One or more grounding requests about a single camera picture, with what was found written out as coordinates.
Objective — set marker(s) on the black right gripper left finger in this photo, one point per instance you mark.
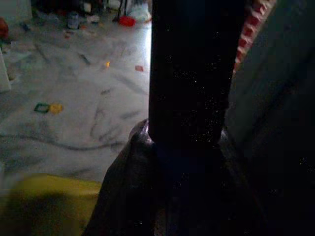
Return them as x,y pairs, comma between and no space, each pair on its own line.
128,186

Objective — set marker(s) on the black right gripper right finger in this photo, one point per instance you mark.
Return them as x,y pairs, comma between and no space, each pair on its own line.
241,196

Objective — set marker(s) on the yellow plastic object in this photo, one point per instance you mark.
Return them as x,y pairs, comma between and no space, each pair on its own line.
49,194

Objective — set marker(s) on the yellow toy piece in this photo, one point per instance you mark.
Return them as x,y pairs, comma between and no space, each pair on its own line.
56,108

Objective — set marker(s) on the green square toy piece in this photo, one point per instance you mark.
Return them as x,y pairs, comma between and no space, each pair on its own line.
41,108

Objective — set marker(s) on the red toy piece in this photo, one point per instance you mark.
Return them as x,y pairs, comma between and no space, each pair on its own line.
139,68

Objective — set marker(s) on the small orange toy piece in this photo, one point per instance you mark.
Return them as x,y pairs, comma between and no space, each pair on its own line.
107,64

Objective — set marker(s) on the red plastic dustpan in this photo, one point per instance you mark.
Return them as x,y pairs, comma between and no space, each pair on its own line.
127,21

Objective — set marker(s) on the pink toothed plastic strip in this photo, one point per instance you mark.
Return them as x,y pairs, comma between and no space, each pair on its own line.
248,29

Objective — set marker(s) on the white plastic bag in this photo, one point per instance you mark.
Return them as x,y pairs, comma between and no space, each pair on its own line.
140,12

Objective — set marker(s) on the grey round jar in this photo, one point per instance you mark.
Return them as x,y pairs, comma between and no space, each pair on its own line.
73,20

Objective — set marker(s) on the orange round object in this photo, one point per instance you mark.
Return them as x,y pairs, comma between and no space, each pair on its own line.
3,27

